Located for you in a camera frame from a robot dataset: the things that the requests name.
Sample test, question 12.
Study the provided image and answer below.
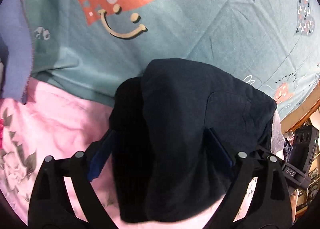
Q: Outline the pink floral bedsheet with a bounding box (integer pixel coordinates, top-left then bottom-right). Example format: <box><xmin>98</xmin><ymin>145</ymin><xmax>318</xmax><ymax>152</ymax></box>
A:
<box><xmin>1</xmin><ymin>78</ymin><xmax>222</xmax><ymax>228</ymax></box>

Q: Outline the lavender blue pillow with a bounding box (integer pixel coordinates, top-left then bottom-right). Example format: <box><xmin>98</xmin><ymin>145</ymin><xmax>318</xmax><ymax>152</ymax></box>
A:
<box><xmin>1</xmin><ymin>0</ymin><xmax>33</xmax><ymax>104</ymax></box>

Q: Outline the teal heart print sheet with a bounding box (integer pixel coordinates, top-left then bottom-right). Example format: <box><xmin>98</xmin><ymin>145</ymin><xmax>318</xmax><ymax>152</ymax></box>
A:
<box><xmin>22</xmin><ymin>0</ymin><xmax>319</xmax><ymax>118</ymax></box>

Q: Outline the wooden bed frame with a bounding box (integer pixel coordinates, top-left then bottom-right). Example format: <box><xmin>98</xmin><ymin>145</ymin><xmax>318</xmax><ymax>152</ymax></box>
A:
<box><xmin>281</xmin><ymin>83</ymin><xmax>320</xmax><ymax>133</ymax></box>

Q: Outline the navy pant with grey cuff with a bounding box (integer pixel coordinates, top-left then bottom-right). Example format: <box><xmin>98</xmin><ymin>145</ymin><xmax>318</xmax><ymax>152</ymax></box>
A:
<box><xmin>108</xmin><ymin>58</ymin><xmax>285</xmax><ymax>224</ymax></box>

